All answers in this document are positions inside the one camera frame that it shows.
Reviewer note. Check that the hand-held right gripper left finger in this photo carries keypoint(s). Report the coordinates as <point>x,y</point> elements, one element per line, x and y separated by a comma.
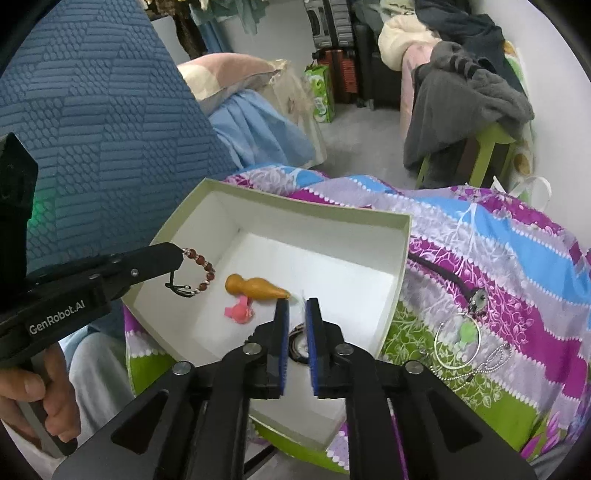
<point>280,350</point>

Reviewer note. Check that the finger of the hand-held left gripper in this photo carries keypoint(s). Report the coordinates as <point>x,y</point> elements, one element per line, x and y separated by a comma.
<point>152,255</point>
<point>138,282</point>

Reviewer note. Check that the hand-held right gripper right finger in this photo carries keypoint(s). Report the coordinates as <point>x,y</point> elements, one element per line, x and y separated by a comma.
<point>314,350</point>

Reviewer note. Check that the black patterned bangle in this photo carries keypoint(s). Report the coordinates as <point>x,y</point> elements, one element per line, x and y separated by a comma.
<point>296,357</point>

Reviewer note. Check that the pink charm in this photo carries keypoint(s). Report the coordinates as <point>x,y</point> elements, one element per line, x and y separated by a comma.
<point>238,311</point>

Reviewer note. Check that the orange gourd pendant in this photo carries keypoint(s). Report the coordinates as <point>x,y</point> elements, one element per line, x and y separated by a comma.
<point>249,285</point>

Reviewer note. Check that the grey-green cardboard box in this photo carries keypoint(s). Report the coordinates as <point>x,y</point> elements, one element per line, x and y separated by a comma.
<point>323,277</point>

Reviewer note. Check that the person's left hand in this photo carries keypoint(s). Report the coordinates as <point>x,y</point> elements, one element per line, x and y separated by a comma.
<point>23,392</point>

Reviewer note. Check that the person's left leg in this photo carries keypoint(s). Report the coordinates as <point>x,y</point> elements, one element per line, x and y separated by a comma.
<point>99,369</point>

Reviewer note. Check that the blue quilted cushion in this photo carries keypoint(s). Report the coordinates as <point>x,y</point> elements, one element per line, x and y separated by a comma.
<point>92,115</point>

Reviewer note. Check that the light blue cloth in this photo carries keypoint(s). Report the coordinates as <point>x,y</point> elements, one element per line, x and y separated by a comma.
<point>258,129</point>

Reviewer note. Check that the pink pillow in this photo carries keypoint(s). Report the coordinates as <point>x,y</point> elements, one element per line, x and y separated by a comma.
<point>231,74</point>

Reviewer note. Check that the cream floral cloth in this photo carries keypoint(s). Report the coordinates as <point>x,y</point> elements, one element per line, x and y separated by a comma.
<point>295,115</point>

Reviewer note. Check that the colourful striped blanket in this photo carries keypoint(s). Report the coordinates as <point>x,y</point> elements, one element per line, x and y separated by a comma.
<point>508,258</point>

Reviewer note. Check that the green shopping bag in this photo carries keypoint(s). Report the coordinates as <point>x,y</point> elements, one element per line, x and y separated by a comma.
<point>321,92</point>

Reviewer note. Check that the teal hanging cloth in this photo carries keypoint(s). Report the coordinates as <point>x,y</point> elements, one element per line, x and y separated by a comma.
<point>244,16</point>

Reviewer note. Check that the red suitcase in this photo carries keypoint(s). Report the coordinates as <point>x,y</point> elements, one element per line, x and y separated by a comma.
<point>341,69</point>

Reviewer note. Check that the grey fleece cloth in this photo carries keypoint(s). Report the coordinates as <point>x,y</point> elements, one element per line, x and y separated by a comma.
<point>443,115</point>

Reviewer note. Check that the green plastic stool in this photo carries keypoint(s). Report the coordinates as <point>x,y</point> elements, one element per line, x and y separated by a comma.
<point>489,143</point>

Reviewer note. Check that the floral folded mat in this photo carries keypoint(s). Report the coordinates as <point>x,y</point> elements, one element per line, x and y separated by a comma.
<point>524,161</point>

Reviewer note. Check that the grey and black suitcase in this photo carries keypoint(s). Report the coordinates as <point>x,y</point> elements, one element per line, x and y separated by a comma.
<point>330,23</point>

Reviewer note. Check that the cream fleece blanket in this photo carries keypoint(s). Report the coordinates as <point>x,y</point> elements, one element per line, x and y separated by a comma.
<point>401,41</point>

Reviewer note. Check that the dark navy hoodie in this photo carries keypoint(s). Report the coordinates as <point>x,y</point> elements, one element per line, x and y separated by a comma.
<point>461,23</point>

